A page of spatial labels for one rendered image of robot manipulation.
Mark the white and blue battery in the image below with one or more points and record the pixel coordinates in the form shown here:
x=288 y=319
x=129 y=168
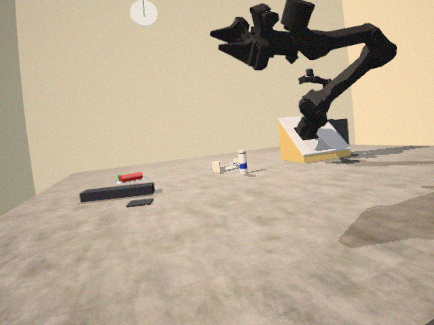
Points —
x=242 y=162

